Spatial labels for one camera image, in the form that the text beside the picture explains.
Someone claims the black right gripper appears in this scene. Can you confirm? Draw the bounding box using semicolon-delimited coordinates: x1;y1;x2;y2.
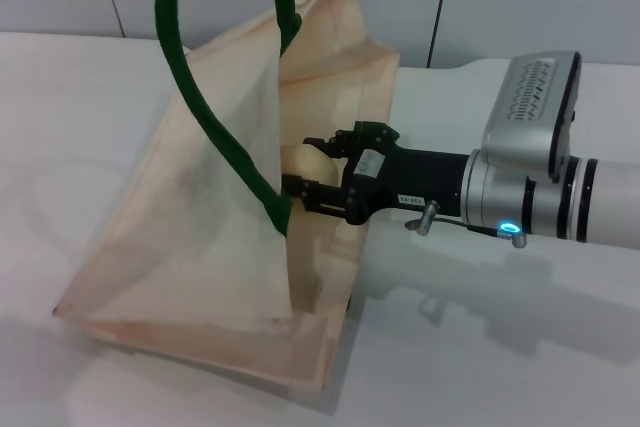
280;120;475;227

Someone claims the round yellow egg yolk pastry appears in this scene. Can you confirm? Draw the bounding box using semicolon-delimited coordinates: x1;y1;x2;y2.
282;144;340;212

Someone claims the cream handbag with green handles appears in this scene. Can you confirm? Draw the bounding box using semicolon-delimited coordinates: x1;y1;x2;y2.
52;0;401;396

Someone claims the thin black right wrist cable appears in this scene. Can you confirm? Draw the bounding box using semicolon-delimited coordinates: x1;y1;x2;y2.
405;199;529;250

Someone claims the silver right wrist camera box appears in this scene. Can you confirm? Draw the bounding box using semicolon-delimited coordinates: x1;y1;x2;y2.
480;50;584;185

